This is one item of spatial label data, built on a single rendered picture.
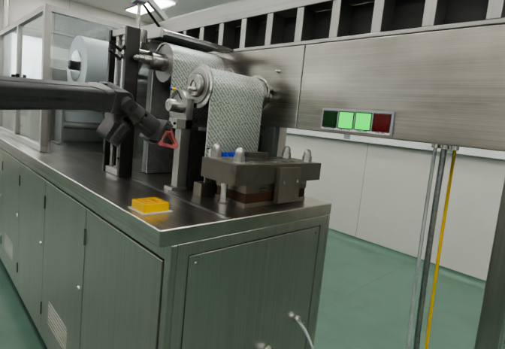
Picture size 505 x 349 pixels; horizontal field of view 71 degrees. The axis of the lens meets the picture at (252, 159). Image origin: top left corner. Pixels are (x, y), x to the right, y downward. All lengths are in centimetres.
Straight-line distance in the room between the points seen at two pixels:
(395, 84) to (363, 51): 15
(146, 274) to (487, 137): 90
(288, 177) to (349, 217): 285
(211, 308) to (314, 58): 86
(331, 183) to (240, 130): 285
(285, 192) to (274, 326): 42
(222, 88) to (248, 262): 55
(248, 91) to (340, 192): 283
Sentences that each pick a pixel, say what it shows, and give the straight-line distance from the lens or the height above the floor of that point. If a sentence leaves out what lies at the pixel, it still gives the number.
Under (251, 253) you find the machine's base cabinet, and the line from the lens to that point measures 101.
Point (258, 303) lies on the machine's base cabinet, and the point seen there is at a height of 63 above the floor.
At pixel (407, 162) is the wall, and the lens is 360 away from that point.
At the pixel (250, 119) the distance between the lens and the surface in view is 125.
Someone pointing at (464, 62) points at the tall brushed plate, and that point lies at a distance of 106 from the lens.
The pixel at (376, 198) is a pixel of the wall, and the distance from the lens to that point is 374.
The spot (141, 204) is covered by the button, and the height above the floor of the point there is 92.
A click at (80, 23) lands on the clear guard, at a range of 207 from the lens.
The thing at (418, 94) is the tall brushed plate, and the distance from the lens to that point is 109.
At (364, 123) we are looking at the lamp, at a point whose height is 118.
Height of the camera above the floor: 115
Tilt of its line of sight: 6 degrees down
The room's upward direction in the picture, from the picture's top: 6 degrees clockwise
